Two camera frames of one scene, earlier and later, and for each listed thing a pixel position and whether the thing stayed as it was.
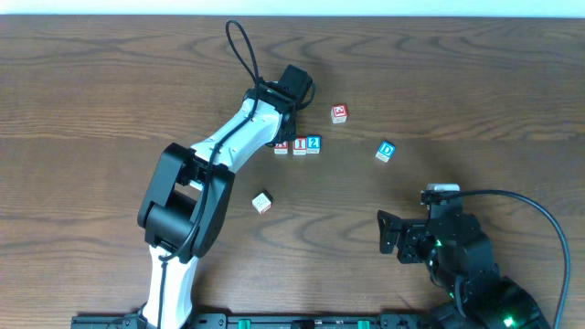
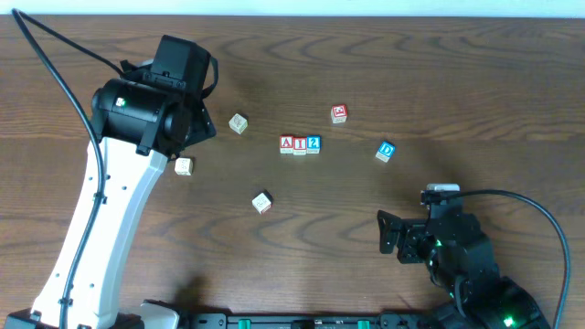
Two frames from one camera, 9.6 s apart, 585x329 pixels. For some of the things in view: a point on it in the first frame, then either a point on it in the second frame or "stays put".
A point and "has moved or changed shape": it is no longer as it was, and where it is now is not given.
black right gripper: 407,240 stays put
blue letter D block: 385,152 stays put
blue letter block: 313,143 stays put
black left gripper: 287,126 -> 201,126
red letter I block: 300,146 stays put
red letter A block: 281,148 has moved or changed shape
